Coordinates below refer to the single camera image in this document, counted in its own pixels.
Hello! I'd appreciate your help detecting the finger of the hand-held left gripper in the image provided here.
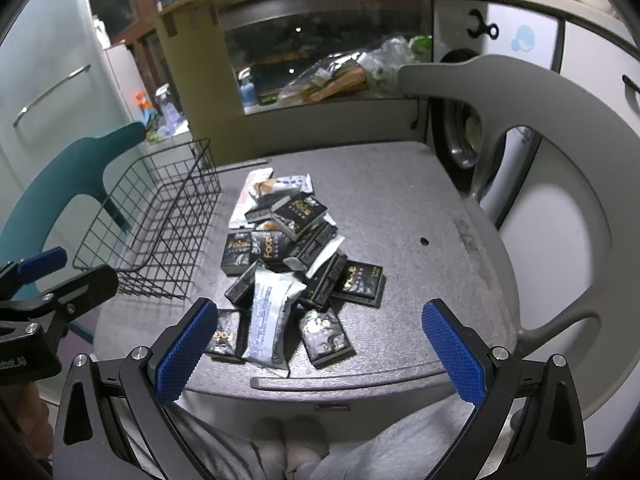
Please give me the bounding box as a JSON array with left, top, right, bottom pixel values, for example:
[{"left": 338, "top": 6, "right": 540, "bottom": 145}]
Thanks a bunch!
[
  {"left": 0, "top": 264, "right": 119, "bottom": 342},
  {"left": 0, "top": 246, "right": 68, "bottom": 303}
]

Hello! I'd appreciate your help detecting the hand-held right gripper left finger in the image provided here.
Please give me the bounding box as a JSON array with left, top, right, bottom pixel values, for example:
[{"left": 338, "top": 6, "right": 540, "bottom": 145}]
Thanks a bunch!
[{"left": 52, "top": 297, "right": 221, "bottom": 480}]

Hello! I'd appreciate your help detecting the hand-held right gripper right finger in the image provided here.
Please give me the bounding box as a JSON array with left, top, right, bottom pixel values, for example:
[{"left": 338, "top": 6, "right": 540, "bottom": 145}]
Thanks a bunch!
[{"left": 421, "top": 299, "right": 588, "bottom": 480}]

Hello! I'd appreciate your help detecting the black wire basket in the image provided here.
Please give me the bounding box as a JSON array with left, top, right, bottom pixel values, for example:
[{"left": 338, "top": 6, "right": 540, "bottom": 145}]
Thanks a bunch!
[{"left": 72, "top": 137, "right": 223, "bottom": 301}]

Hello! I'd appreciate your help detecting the long white packet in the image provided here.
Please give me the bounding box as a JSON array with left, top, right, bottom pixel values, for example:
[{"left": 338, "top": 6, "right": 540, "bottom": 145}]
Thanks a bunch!
[{"left": 229, "top": 167, "right": 275, "bottom": 228}]

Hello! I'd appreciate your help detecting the pile of snack packets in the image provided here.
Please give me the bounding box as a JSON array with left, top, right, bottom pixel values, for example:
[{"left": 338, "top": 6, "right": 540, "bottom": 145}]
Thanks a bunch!
[{"left": 220, "top": 172, "right": 387, "bottom": 368}]

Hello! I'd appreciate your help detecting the teal chair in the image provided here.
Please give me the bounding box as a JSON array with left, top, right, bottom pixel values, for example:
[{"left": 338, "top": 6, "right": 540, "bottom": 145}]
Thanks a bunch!
[{"left": 0, "top": 121, "right": 148, "bottom": 346}]

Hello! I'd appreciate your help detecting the grey fuzzy slipper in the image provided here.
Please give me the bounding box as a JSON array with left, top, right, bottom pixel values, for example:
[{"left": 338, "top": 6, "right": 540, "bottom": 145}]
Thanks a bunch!
[{"left": 285, "top": 415, "right": 332, "bottom": 480}]

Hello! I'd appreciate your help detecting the purple spray bottle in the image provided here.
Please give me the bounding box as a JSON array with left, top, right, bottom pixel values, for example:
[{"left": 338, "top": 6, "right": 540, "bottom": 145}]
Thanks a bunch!
[{"left": 155, "top": 84, "right": 183, "bottom": 133}]

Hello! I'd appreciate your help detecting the white refrigerator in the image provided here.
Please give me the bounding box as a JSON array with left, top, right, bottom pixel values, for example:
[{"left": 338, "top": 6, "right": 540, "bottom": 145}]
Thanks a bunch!
[{"left": 0, "top": 0, "right": 151, "bottom": 221}]

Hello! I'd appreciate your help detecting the blue spray bottle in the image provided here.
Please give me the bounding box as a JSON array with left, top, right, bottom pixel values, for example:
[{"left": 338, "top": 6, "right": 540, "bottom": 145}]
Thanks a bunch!
[{"left": 237, "top": 69, "right": 258, "bottom": 108}]

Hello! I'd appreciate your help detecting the grey chair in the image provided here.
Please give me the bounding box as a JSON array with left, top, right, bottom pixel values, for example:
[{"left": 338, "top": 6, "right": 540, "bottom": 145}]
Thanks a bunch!
[{"left": 397, "top": 52, "right": 640, "bottom": 426}]

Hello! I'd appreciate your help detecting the brown wooden shelf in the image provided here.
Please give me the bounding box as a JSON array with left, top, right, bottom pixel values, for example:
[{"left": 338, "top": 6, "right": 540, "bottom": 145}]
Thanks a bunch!
[{"left": 115, "top": 0, "right": 166, "bottom": 91}]

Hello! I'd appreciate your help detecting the clear plastic bag of bread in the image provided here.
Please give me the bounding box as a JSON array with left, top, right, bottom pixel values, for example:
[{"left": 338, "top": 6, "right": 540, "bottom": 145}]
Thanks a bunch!
[{"left": 277, "top": 52, "right": 381, "bottom": 106}]

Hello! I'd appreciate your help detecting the white green plastic bag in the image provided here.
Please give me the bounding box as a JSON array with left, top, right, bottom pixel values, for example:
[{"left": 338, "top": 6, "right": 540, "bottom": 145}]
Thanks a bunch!
[{"left": 357, "top": 35, "right": 433, "bottom": 98}]

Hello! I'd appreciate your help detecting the black hook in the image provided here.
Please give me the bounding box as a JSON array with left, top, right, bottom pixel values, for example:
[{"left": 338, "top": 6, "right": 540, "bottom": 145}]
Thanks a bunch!
[{"left": 467, "top": 9, "right": 501, "bottom": 41}]

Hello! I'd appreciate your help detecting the white washing machine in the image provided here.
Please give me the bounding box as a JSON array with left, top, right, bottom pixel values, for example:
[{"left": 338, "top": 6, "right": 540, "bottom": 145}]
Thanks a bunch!
[{"left": 431, "top": 0, "right": 563, "bottom": 196}]

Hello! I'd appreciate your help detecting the yellow wooden window frame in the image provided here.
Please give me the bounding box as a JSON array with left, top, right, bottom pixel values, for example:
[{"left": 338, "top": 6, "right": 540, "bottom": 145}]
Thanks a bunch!
[{"left": 155, "top": 0, "right": 436, "bottom": 171}]

